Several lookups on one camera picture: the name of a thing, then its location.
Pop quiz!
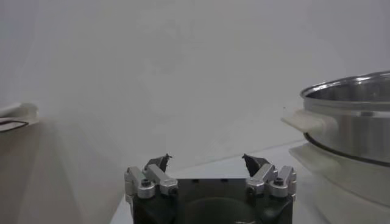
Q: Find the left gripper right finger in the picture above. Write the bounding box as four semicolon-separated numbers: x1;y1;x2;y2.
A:
242;153;297;198

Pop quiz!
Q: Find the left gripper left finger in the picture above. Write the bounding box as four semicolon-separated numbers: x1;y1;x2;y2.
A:
124;153;179;200

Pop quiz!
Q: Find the steel steamer pot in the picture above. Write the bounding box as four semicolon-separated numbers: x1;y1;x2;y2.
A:
280;71;390;167

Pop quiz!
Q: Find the white electric cooker base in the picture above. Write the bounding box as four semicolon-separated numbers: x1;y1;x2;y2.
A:
288;142;390;224

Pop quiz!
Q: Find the white side table with cloth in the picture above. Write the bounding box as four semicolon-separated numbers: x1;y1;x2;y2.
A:
0;115;40;134

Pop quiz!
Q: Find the white cloth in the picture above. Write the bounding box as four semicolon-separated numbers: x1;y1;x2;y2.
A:
0;102;39;125

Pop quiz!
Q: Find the thin black cable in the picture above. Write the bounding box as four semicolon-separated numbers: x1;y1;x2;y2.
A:
0;119;30;133

